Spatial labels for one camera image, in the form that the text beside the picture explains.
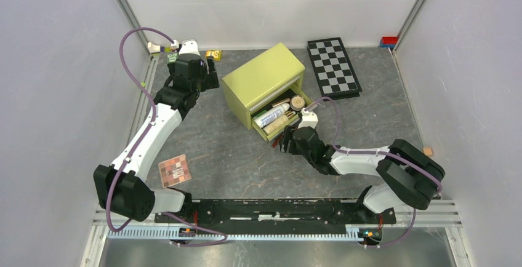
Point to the red blue blocks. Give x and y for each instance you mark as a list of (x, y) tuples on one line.
[(388, 41)]

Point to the black white chessboard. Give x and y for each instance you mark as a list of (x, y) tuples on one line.
[(333, 69)]

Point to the wooden arch blocks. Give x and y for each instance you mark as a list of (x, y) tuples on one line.
[(155, 49)]

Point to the yellow owl toy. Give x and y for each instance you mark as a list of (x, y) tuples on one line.
[(214, 54)]

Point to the white lotion tube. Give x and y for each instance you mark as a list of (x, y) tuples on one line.
[(271, 115)]

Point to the small round cream jar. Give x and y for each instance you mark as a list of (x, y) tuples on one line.
[(297, 103)]

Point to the green owl toy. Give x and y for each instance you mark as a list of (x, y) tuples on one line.
[(172, 57)]

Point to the eyeshadow palette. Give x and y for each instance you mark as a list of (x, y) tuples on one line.
[(174, 171)]

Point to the red black lip pencil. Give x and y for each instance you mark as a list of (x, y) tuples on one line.
[(277, 141)]

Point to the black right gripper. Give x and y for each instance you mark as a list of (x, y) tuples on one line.
[(286, 136)]

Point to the small wooden cube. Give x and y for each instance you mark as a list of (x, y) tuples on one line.
[(427, 151)]

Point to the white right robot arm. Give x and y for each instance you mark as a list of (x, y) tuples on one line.
[(409, 176)]

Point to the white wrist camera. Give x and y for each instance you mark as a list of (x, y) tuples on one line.
[(308, 119), (189, 46)]

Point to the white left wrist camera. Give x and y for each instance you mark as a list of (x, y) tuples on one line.
[(189, 46)]

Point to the green drawer cabinet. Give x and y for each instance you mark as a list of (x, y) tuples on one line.
[(272, 76)]

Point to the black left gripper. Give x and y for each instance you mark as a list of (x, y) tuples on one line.
[(212, 82)]

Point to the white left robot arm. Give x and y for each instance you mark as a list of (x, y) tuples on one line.
[(121, 186)]

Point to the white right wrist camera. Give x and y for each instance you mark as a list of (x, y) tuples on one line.
[(308, 119)]

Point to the green lipstick tube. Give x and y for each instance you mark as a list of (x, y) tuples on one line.
[(259, 114)]

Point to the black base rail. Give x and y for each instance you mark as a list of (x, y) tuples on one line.
[(281, 216)]

